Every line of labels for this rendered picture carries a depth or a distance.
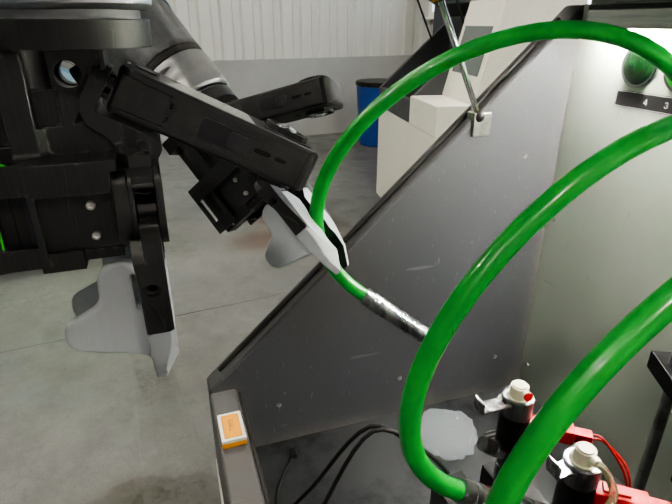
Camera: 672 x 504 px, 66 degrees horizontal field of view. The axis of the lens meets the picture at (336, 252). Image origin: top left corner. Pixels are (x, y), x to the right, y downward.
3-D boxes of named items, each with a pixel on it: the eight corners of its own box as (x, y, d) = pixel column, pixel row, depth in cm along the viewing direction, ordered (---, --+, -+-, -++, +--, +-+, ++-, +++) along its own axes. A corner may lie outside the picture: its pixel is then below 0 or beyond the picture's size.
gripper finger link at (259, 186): (307, 235, 50) (257, 166, 51) (320, 224, 50) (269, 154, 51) (286, 239, 46) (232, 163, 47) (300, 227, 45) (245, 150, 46)
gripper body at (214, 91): (256, 229, 57) (190, 143, 57) (313, 179, 54) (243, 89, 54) (222, 240, 49) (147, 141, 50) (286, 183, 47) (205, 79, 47)
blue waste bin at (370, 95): (346, 140, 679) (347, 79, 648) (386, 137, 702) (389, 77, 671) (368, 150, 629) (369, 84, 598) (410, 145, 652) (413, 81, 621)
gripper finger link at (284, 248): (304, 299, 51) (251, 225, 52) (349, 264, 49) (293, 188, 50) (291, 306, 48) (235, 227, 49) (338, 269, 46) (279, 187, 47)
